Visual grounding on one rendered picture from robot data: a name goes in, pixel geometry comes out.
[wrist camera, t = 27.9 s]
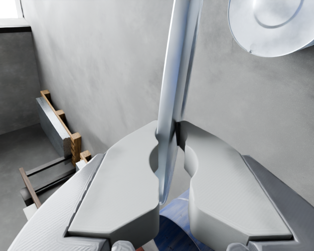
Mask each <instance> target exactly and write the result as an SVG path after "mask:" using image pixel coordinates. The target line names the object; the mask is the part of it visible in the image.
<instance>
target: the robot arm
mask: <svg viewBox="0 0 314 251"><path fill-rule="evenodd" d="M175 134H176V143H177V146H179V147H180V148H181V149H182V150H183V151H184V153H185V154H184V169H185V170H186V171H187V172H188V174H189V175H190V176H191V180H190V190H189V201H188V216H189V224H190V231H191V233H192V235H193V236H194V237H195V238H196V239H197V240H199V241H200V242H202V243H203V244H205V245H207V246H208V247H210V248H211V249H213V250H215V251H314V206H312V205H311V204H310V203H309V202H308V201H307V200H305V199H304V198H303V197H302V196H301V195H299V194H298V193H297V192H295V191H294V190H293V189H292V188H290V187H289V186H288V185H287V184H285V183H284V182H283V181H282V180H280V179H279V178H278V177H277V176H275V175H274V174H273V173H272V172H270V171H269V170H268V169H266V168H265V167H264V166H263V165H261V164H260V163H259V162H258V161H256V160H255V159H254V158H253V157H251V156H250V155H241V154H240V153H239V152H238V151H237V150H236V149H234V148H233V147H232V146H231V145H229V144H228V143H226V142H225V141H223V140H222V139H220V138H218V137H217V136H215V135H213V134H211V133H209V132H207V131H205V130H203V129H201V128H199V127H197V126H195V125H194V124H192V123H190V122H188V121H180V122H176V127H175ZM156 135H157V121H152V122H151V123H149V124H147V125H145V126H143V127H142V128H140V129H138V130H136V131H134V132H133V133H131V134H129V135H127V136H126V137H124V138H122V139H121V140H120V141H118V142H117V143H116V144H114V145H113V146H112V147H111V148H110V149H109V150H107V151H106V152H105V153H104V154H100V153H98V154H97V155H96V156H94V157H93V158H92V159H91V160H90V161H89V162H88V163H87V164H86V165H84V166H83V167H82V168H81V169H80V170H79V171H78V172H77V173H76V174H75V175H73V176H72V177H71V178H70V179H69V180H68V181H67V182H66V183H65V184H63V185H62V186H61V187H60V188H59V189H58V190H57V191H56V192H55V193H54V194H52V195H51V196H50V197H49V198H48V199H47V200H46V201H45V202H44V203H43V204H42V205H41V206H40V208H39V209H38V210H37V211H36V212H35V213H34V214H33V216H32V217H31V218H30V219H29V220H28V222H27V223H26V224H25V226H24V227H23V228H22V230H21V231H20V232H19V234H18V235H17V237H16V238H15V240H14V241H13V243H12V244H11V246H10V247H9V249H8V250H7V251H136V250H137V249H138V248H140V247H141V246H143V245H144V244H146V243H148V242H149V241H151V240H152V239H154V238H155V237H156V236H157V234H158V232H159V179H158V178H157V177H156V175H155V174H154V173H155V172H156V171H157V169H158V140H157V139H156Z"/></svg>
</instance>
